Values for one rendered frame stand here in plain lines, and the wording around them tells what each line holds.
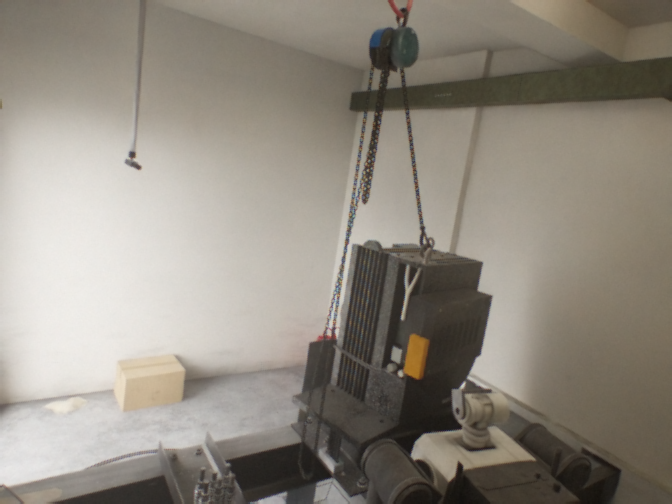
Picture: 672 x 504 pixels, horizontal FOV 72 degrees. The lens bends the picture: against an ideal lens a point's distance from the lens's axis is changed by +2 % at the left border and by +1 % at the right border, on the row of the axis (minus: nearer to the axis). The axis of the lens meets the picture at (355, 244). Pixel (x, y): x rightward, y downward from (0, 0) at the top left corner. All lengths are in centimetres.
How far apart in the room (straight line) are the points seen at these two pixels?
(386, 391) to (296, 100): 276
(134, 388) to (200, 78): 234
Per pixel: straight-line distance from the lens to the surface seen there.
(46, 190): 373
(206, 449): 226
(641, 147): 278
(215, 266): 402
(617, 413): 286
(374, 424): 210
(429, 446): 113
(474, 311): 207
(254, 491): 246
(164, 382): 387
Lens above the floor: 193
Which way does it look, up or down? 9 degrees down
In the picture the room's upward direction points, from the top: 9 degrees clockwise
